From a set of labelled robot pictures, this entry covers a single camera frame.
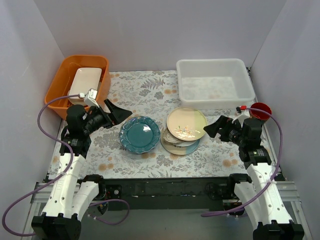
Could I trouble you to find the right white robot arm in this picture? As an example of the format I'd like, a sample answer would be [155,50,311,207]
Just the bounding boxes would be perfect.
[203,115,305,240]

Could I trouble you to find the cream and blue plate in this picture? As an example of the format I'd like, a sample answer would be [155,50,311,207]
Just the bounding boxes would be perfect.
[160,138,200,156]

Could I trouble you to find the red and black mug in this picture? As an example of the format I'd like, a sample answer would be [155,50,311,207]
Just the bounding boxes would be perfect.
[249,102,272,123]

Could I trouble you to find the teal scalloped plate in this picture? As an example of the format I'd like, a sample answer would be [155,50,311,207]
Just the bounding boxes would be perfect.
[119,116,161,154]

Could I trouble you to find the orange plastic bin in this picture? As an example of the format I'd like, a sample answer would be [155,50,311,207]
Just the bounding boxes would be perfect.
[44,54,111,121]

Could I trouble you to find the white rectangular dish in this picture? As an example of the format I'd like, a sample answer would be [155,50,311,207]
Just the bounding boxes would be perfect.
[68,67,102,105]

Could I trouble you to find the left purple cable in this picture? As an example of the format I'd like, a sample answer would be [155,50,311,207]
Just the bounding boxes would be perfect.
[1,92,131,237]

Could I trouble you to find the white fluted plate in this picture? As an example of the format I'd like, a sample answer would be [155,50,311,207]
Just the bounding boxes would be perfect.
[161,129,198,147]

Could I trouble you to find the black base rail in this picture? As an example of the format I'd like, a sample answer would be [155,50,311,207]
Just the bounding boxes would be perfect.
[77,176,257,211]

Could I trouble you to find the floral patterned table mat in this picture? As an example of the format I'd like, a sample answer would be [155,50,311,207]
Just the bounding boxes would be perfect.
[79,70,246,179]

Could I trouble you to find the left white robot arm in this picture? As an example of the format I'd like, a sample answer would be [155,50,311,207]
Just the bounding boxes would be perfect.
[31,99,132,240]

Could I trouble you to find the clear white plastic bin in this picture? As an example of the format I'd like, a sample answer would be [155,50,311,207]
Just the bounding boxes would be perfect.
[176,58,256,110]

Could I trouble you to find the aluminium frame rail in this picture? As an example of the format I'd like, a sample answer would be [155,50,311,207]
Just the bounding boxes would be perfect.
[31,181,301,203]

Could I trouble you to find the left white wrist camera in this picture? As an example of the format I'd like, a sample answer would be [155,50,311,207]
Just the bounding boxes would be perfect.
[79,88,99,107]

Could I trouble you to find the cream and green plate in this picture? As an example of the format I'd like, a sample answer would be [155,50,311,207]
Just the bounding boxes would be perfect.
[166,107,208,142]

